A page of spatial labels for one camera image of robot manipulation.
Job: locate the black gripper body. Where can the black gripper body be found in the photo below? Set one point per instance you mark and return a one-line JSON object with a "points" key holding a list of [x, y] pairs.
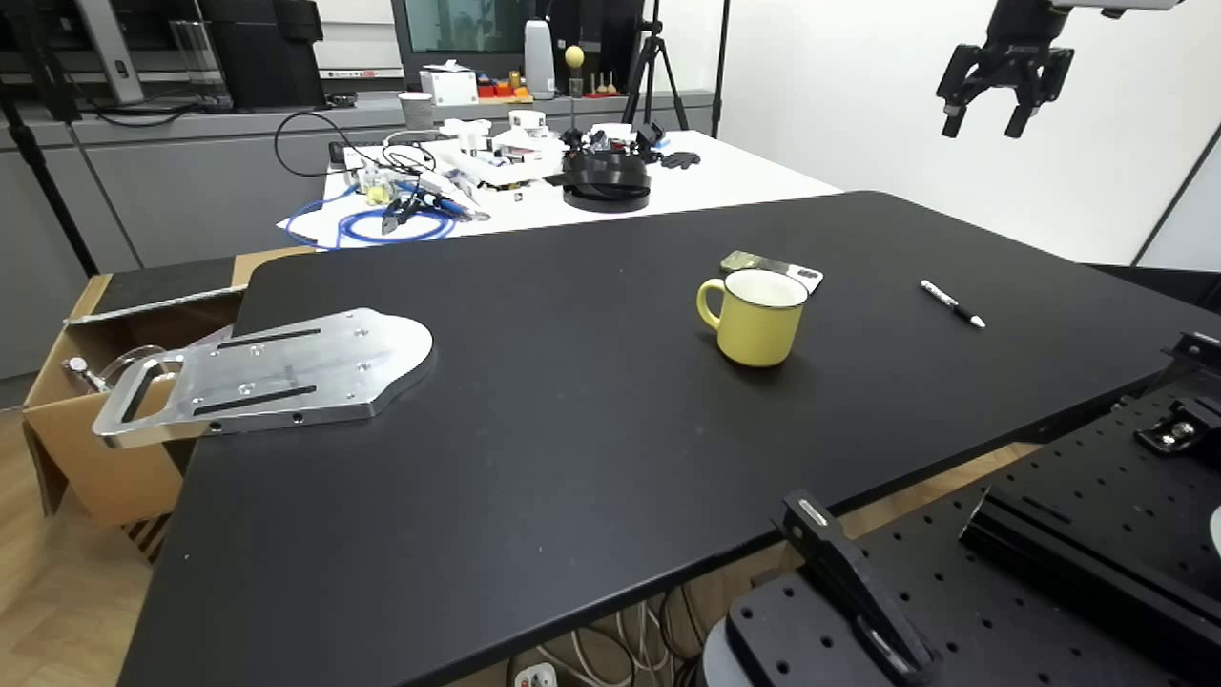
{"points": [[1011, 58]]}

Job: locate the black and white pen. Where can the black and white pen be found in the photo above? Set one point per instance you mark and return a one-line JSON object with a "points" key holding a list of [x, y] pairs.
{"points": [[952, 302]]}

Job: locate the yellow enamel cup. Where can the yellow enamel cup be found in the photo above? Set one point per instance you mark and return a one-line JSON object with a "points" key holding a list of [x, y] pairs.
{"points": [[760, 334]]}

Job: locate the white side table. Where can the white side table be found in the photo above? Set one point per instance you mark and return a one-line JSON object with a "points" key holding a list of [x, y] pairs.
{"points": [[739, 176]]}

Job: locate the small white card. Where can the small white card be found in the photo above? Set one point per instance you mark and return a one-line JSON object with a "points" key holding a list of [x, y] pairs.
{"points": [[793, 276]]}

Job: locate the small olive packet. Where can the small olive packet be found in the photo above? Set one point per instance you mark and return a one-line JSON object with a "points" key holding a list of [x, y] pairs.
{"points": [[741, 262]]}

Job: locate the black round device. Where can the black round device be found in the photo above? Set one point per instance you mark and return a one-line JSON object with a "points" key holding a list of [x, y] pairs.
{"points": [[606, 171]]}

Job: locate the small yellow ball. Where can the small yellow ball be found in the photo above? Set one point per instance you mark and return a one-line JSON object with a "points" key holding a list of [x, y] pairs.
{"points": [[572, 53]]}

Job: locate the white cylinder speaker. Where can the white cylinder speaker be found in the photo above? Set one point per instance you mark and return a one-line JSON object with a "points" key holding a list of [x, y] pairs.
{"points": [[538, 58]]}

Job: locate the white device clutter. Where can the white device clutter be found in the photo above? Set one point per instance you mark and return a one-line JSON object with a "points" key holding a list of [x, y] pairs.
{"points": [[491, 154]]}

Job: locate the black table clamp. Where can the black table clamp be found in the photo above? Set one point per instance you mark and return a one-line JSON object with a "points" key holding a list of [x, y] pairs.
{"points": [[852, 577]]}

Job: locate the large dark monitor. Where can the large dark monitor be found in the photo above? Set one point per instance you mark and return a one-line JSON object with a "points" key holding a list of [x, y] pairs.
{"points": [[464, 28]]}

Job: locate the white pot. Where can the white pot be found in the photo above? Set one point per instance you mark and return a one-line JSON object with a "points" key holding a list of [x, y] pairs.
{"points": [[446, 85]]}

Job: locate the black perforated breadboard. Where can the black perforated breadboard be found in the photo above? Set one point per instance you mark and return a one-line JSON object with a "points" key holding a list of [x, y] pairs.
{"points": [[1017, 634]]}

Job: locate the black flat sheet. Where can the black flat sheet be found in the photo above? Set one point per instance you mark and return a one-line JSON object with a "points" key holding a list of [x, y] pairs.
{"points": [[166, 282]]}

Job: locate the black light stand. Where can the black light stand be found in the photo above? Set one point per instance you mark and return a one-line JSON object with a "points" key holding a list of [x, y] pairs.
{"points": [[47, 171]]}

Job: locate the open cardboard box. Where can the open cardboard box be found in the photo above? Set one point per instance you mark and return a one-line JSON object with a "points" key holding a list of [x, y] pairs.
{"points": [[99, 474]]}

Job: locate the black camera tripod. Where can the black camera tripod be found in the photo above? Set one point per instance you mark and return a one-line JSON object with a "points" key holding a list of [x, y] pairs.
{"points": [[652, 61]]}

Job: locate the black corner bracket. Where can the black corner bracket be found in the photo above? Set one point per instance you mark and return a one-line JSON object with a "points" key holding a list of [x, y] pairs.
{"points": [[1181, 427]]}

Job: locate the black aluminium rail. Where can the black aluminium rail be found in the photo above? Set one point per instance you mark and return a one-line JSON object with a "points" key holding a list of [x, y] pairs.
{"points": [[1094, 559]]}

